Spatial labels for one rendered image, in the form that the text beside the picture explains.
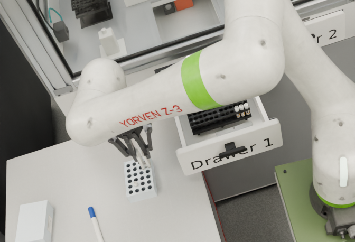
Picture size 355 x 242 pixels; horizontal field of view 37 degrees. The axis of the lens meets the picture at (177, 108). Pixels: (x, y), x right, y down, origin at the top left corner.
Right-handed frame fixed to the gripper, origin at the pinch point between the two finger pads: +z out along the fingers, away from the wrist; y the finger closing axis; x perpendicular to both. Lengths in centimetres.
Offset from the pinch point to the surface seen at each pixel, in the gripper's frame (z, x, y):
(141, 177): 5.0, -3.1, -2.1
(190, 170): -0.1, -8.3, 13.1
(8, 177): 7.8, 12.2, -46.9
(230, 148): -7.3, -9.6, 25.6
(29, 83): 50, 100, -64
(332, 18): -8, 27, 65
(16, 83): 35, 87, -63
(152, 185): 4.3, -7.0, 0.9
